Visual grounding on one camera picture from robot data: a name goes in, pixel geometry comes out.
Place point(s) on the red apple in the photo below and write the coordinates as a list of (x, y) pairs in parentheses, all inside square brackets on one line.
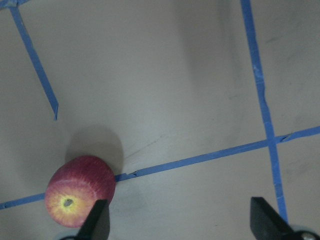
[(75, 187)]

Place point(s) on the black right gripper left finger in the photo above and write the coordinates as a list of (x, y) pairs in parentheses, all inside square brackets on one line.
[(97, 224)]

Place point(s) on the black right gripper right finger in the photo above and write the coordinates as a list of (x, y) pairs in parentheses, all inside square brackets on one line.
[(267, 224)]

